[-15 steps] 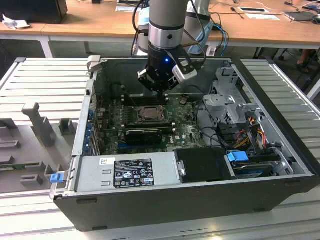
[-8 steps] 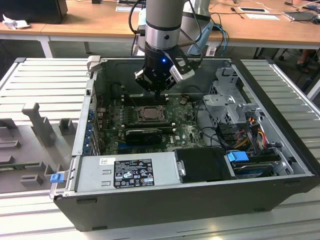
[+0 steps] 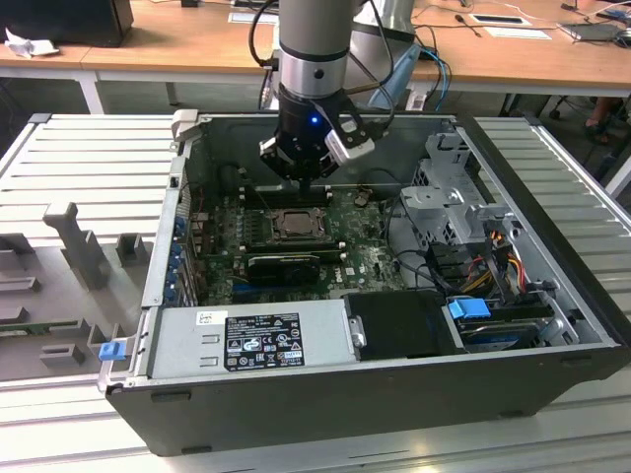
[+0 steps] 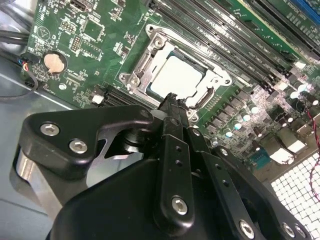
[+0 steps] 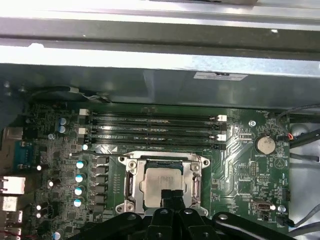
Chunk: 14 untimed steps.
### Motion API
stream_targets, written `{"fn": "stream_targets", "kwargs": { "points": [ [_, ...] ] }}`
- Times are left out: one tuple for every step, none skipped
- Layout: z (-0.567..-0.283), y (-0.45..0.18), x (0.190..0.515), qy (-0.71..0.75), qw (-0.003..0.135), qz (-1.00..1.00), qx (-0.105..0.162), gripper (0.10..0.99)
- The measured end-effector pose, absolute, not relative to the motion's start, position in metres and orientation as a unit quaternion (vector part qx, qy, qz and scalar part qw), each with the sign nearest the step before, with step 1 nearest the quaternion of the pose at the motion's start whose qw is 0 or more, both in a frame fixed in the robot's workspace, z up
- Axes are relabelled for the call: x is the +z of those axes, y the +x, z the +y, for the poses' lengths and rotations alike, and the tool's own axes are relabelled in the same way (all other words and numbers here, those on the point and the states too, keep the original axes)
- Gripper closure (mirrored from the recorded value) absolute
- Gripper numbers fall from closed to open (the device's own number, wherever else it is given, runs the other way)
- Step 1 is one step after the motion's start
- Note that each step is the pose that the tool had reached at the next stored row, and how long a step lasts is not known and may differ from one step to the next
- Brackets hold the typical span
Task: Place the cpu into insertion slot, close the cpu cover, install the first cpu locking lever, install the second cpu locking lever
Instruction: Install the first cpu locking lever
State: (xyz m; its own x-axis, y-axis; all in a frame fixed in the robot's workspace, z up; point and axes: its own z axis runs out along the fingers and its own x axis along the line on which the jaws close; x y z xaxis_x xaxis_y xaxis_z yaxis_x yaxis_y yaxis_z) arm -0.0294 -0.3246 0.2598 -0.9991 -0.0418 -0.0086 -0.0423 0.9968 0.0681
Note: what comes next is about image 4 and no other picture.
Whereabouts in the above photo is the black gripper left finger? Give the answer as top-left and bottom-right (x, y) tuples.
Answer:
(14, 92), (197, 233)

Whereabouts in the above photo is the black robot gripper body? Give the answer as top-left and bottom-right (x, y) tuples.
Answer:
(49, 157), (242, 240)

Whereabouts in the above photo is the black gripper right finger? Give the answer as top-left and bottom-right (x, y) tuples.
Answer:
(178, 98), (313, 240)

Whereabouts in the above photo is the metal wire locking lever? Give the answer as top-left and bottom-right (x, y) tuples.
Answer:
(192, 87), (216, 111)
(126, 53), (155, 91)

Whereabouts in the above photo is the silver CPU plate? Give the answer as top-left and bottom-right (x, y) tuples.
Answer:
(147, 47), (216, 102)

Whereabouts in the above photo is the metal socket cover frame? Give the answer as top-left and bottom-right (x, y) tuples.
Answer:
(132, 32), (219, 111)

